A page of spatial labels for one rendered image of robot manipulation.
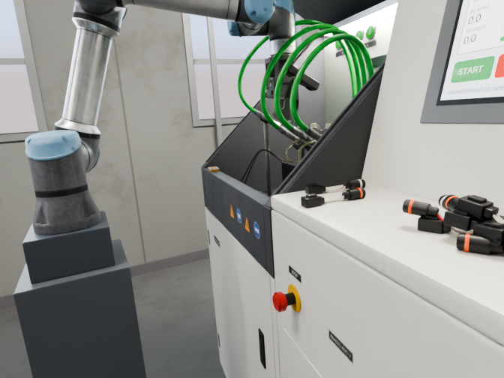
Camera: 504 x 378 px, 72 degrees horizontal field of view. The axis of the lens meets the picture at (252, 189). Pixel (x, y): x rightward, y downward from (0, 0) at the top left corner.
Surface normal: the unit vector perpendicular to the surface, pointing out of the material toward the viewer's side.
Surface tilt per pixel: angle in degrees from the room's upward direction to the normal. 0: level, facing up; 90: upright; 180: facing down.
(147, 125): 90
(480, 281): 0
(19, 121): 90
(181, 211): 90
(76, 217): 72
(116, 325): 90
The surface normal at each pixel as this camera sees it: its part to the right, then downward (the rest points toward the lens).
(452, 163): -0.93, -0.11
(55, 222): 0.14, -0.11
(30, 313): 0.44, 0.17
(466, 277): -0.07, -0.97
